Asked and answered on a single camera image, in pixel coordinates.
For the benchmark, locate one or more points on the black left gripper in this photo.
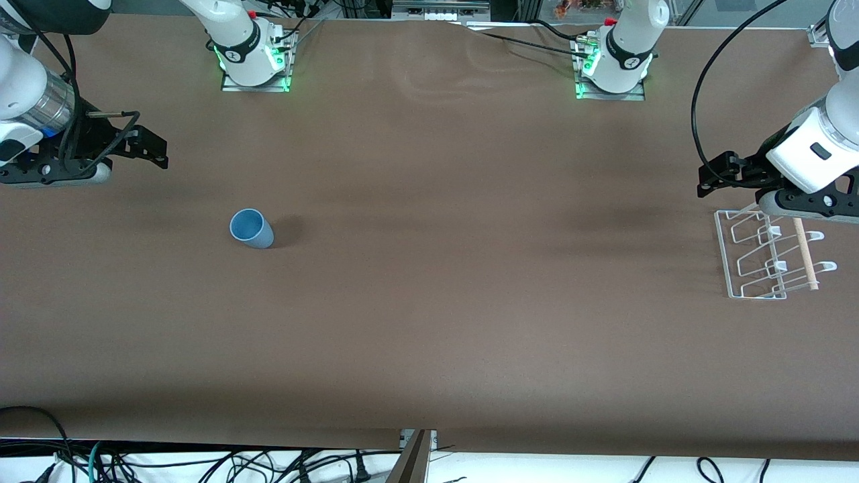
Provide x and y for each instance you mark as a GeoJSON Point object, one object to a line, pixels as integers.
{"type": "Point", "coordinates": [753, 168]}

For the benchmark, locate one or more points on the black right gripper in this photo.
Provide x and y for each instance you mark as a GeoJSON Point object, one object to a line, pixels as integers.
{"type": "Point", "coordinates": [88, 143]}

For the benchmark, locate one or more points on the blue plastic cup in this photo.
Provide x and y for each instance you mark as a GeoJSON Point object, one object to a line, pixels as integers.
{"type": "Point", "coordinates": [251, 229]}

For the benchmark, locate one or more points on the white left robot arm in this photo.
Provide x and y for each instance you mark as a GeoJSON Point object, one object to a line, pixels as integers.
{"type": "Point", "coordinates": [627, 54]}

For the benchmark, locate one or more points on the wooden rack rod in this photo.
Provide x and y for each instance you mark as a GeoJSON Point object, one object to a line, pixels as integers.
{"type": "Point", "coordinates": [807, 258]}

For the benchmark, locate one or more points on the brown table cover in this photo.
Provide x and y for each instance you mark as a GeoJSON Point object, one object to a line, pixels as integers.
{"type": "Point", "coordinates": [429, 302]}

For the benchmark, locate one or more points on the metal table support beam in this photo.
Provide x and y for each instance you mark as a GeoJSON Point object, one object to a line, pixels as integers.
{"type": "Point", "coordinates": [413, 463]}

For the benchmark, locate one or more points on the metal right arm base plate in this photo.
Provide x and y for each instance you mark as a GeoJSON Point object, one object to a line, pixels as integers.
{"type": "Point", "coordinates": [255, 88]}

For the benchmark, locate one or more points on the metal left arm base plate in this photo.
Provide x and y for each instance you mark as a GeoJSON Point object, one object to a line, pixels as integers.
{"type": "Point", "coordinates": [607, 96]}

